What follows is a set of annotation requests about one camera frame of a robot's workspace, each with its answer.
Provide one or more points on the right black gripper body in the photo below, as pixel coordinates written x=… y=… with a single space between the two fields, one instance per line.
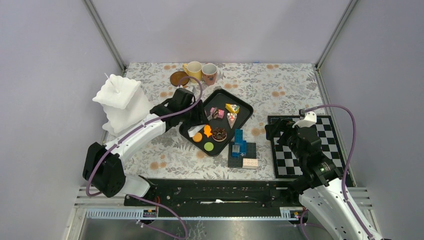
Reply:
x=288 y=134

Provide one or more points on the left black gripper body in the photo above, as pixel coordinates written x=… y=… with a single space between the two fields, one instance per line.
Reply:
x=194 y=116

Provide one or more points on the silver tongs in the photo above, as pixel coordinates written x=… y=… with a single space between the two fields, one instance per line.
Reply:
x=195 y=129

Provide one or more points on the pink square cake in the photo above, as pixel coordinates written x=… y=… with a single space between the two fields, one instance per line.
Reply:
x=220 y=113

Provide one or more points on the chocolate sprinkle donut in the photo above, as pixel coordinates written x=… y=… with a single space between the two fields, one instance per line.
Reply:
x=219 y=134

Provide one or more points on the white strawberry cake slice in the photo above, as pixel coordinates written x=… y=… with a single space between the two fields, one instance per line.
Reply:
x=231 y=117

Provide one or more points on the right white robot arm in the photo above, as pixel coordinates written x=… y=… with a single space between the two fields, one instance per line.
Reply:
x=320 y=188

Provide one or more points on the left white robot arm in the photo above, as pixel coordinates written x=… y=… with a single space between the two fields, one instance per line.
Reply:
x=104 y=163

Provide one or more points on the orange fish biscuit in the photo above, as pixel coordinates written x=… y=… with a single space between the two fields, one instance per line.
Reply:
x=207 y=131

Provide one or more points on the orange round biscuit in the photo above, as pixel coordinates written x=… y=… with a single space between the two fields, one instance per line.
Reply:
x=197 y=137

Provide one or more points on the black white checkerboard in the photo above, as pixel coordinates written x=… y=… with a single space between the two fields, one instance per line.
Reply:
x=286 y=165

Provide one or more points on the black serving tray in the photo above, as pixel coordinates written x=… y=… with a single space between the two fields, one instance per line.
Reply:
x=218 y=99

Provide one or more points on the green round cookie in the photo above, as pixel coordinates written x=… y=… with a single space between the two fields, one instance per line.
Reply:
x=208 y=146

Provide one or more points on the yellow cake slice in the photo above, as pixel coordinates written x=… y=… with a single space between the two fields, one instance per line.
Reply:
x=232 y=108

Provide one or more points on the dark brown round coaster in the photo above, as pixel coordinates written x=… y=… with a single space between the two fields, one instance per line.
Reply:
x=179 y=78

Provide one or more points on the yellow mug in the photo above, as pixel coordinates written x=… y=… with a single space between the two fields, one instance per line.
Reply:
x=193 y=69

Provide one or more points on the pink patterned mug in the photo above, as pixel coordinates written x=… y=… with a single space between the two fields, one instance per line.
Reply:
x=209 y=73

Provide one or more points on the beige lego brick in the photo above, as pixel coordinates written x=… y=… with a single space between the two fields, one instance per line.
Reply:
x=250 y=163

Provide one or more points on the blue lego block stack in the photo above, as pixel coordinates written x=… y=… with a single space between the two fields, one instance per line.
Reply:
x=239 y=147

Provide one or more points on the black lego baseplate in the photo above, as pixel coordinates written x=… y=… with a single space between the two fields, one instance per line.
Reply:
x=237 y=162

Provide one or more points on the white tiered dessert stand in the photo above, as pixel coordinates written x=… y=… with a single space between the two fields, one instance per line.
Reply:
x=124 y=103

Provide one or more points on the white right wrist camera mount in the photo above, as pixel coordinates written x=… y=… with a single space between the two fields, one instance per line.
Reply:
x=307 y=119

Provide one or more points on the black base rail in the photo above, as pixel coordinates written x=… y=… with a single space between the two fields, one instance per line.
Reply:
x=223 y=198

